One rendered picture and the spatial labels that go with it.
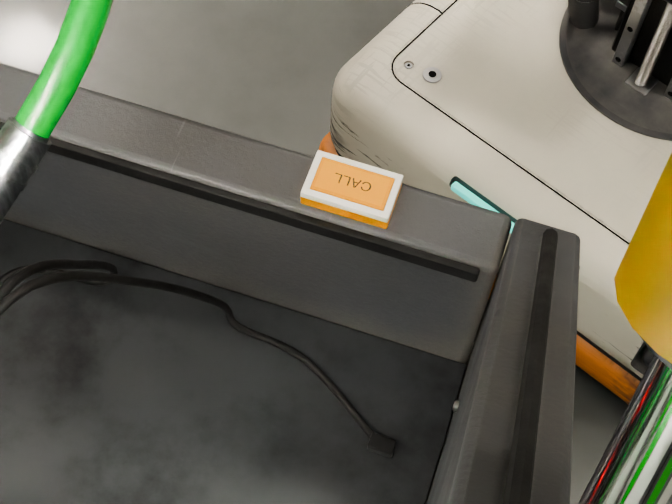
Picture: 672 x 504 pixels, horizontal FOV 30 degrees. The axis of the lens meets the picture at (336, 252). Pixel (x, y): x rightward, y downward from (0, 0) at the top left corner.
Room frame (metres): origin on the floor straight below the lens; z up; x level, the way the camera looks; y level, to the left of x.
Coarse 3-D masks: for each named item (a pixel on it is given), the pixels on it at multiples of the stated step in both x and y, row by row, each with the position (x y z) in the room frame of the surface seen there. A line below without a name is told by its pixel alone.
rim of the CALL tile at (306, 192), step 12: (324, 156) 0.38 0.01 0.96; (336, 156) 0.38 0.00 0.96; (312, 168) 0.37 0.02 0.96; (372, 168) 0.38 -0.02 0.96; (312, 180) 0.37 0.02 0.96; (396, 180) 0.37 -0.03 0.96; (312, 192) 0.36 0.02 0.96; (396, 192) 0.36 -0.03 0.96; (336, 204) 0.35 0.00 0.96; (348, 204) 0.35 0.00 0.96; (360, 204) 0.35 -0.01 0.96; (372, 216) 0.35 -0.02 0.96; (384, 216) 0.35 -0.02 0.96
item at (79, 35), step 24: (72, 0) 0.28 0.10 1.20; (96, 0) 0.28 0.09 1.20; (72, 24) 0.27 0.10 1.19; (96, 24) 0.28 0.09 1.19; (72, 48) 0.27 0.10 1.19; (48, 72) 0.26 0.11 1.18; (72, 72) 0.26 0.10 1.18; (48, 96) 0.26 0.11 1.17; (72, 96) 0.26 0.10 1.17; (24, 120) 0.25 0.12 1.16; (48, 120) 0.25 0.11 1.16
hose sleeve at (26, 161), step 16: (16, 128) 0.25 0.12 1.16; (0, 144) 0.24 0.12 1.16; (16, 144) 0.24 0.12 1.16; (32, 144) 0.24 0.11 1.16; (48, 144) 0.25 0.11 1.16; (0, 160) 0.24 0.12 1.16; (16, 160) 0.24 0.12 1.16; (32, 160) 0.24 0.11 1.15; (0, 176) 0.23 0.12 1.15; (16, 176) 0.24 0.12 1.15; (0, 192) 0.23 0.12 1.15; (16, 192) 0.23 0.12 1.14; (0, 208) 0.23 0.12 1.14
